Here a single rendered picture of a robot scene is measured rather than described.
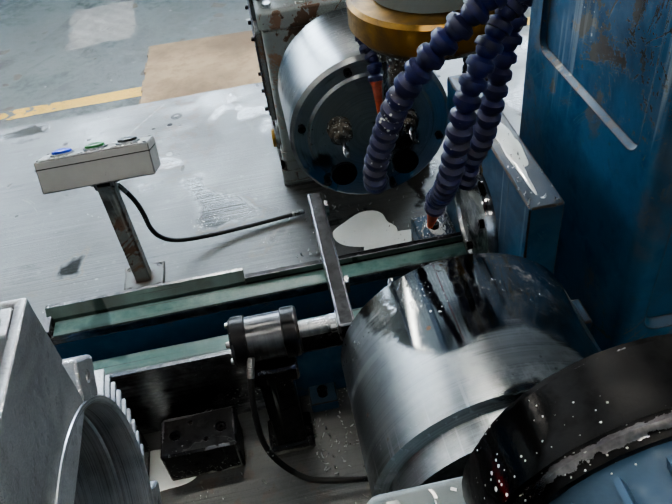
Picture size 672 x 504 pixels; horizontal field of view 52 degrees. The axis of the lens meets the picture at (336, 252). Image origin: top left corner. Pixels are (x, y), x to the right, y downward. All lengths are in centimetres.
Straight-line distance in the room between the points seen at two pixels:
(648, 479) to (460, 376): 28
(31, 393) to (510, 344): 41
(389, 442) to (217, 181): 93
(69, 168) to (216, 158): 48
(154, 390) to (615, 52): 70
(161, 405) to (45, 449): 71
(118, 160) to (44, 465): 83
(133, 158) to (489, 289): 63
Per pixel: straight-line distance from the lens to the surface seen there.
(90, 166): 110
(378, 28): 70
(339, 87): 102
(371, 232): 125
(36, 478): 28
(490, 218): 87
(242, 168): 146
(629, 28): 80
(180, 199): 142
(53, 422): 30
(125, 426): 40
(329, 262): 87
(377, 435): 62
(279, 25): 121
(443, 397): 58
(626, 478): 33
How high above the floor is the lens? 162
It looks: 43 degrees down
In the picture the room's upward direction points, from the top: 8 degrees counter-clockwise
